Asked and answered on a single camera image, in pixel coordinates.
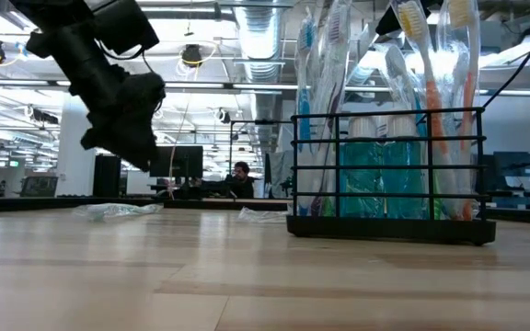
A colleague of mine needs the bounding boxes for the teal toothpaste tube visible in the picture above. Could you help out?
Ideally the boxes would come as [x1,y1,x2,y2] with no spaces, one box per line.
[381,113,428,221]

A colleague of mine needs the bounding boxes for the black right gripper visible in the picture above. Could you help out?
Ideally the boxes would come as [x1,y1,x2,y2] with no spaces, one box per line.
[374,0,432,37]

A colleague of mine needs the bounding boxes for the white round pillar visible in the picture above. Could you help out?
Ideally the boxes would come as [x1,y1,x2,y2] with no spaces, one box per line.
[54,91,99,199]

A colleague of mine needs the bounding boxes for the pink toothbrush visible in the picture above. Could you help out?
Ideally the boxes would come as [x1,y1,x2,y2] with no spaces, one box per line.
[389,0,460,221]

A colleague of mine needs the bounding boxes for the person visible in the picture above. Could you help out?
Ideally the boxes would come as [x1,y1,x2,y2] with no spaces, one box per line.
[224,160,257,200]

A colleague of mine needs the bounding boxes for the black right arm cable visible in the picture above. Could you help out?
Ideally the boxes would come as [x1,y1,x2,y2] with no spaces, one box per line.
[481,12,530,110]

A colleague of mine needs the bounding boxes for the red toothbrush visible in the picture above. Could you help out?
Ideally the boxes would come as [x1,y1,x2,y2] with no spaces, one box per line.
[437,0,483,222]

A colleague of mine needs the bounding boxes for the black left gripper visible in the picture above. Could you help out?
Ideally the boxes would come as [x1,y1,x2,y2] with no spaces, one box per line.
[25,0,167,174]

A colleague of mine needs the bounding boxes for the black computer monitor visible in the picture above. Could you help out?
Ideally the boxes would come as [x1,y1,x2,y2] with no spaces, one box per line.
[149,144,204,178]

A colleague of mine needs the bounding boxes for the black wire toothbrush holder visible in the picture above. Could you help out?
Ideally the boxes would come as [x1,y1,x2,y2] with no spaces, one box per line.
[285,107,498,247]

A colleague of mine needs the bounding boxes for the grey computer monitor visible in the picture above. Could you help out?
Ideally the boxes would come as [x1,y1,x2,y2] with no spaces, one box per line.
[492,150,530,190]

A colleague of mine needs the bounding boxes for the black cabinet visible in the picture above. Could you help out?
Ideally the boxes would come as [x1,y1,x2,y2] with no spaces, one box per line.
[93,153,123,198]

